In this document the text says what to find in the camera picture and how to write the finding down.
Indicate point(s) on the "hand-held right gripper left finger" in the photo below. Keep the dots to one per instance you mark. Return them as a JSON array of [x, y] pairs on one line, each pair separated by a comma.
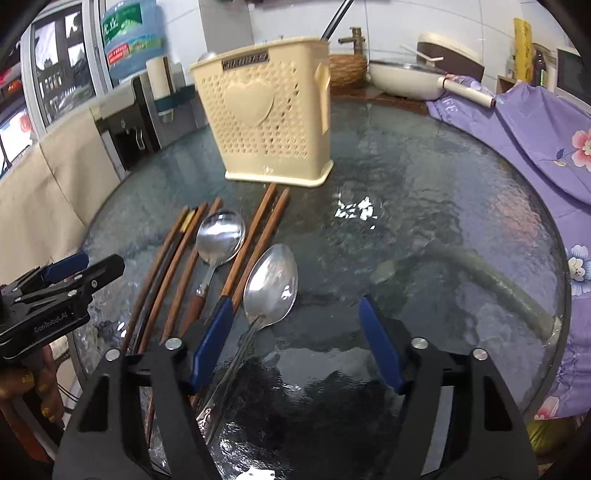
[[214, 341]]

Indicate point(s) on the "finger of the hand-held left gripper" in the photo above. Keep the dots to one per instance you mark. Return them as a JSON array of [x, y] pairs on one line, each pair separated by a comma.
[[64, 267], [99, 272]]

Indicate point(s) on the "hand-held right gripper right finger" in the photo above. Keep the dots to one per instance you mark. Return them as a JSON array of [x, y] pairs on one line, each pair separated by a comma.
[[381, 341]]

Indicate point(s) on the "dark chopstick with gold band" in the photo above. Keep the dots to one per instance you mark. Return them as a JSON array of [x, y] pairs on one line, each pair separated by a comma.
[[167, 279]]

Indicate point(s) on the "large steel spoon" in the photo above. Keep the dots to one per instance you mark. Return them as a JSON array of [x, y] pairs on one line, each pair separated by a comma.
[[272, 286]]

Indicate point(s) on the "cream plastic utensil holder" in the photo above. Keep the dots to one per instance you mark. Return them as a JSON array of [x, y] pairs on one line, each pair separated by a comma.
[[286, 138]]

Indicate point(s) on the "person's left hand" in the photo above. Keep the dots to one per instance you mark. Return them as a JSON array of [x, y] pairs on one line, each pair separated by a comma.
[[44, 387]]

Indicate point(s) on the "grey table leg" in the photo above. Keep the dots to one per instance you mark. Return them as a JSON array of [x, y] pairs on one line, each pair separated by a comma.
[[498, 281]]

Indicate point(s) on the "water dispenser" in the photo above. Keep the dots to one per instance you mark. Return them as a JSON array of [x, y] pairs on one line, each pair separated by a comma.
[[124, 138]]

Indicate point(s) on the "white cup dispenser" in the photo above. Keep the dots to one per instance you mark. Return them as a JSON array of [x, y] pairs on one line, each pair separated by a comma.
[[159, 78]]

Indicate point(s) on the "window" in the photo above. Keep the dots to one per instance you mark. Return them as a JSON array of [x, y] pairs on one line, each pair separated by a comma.
[[55, 55]]

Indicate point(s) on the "blue water bottle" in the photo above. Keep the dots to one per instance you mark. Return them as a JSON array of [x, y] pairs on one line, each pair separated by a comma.
[[134, 37]]

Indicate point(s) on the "brown wooden counter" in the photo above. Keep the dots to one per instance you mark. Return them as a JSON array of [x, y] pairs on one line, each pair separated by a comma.
[[369, 94]]

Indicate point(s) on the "white pan with glass lid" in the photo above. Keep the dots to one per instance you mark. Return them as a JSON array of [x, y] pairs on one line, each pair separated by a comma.
[[397, 83]]

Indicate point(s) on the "purple floral cloth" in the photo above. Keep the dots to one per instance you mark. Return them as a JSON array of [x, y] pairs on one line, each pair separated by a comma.
[[531, 129]]

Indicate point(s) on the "woven basin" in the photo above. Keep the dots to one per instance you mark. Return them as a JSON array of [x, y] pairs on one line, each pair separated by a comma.
[[346, 71]]

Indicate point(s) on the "white and brown rice cooker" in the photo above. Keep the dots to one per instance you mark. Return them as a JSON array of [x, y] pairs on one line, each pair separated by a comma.
[[457, 57]]

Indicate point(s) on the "brass faucet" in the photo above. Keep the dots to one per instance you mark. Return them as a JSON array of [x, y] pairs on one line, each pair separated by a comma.
[[356, 41]]

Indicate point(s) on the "small white bottle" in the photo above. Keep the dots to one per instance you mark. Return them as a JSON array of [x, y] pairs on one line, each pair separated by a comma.
[[510, 67]]

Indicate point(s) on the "dark bottle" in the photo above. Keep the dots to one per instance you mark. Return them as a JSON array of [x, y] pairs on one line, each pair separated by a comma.
[[539, 64]]

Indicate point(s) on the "yellow roll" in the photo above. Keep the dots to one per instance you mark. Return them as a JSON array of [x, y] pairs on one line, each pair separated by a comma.
[[524, 50]]

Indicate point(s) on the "microwave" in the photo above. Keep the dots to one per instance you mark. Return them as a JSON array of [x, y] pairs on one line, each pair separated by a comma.
[[570, 74]]

